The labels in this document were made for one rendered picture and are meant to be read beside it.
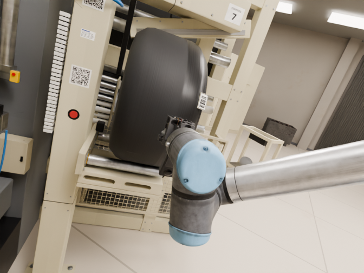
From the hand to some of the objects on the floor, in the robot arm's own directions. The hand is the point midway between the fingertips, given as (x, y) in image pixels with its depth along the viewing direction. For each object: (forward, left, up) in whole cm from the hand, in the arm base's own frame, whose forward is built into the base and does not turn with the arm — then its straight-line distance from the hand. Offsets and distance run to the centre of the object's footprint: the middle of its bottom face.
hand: (167, 134), depth 76 cm
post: (+47, -7, -116) cm, 126 cm away
